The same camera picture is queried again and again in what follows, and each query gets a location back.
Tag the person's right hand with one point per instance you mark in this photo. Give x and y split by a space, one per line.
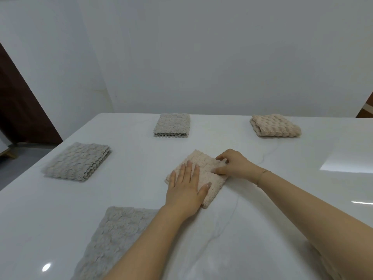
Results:
242 167

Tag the white glossy table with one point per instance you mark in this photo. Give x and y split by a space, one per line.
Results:
131 172

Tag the person's right forearm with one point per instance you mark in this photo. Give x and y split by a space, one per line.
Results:
320 218

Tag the person's left hand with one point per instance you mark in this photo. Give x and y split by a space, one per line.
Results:
183 195

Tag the person's left forearm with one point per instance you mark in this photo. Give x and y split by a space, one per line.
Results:
145 247

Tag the white cabinet with wooden base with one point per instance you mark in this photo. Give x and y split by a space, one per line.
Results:
3 142

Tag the dark brown wooden door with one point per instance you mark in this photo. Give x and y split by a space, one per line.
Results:
20 107

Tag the blue-grey fluffy towel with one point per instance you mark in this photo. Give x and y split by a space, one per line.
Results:
113 236

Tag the taupe fluffy towel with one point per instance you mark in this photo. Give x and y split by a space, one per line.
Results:
75 161
172 123

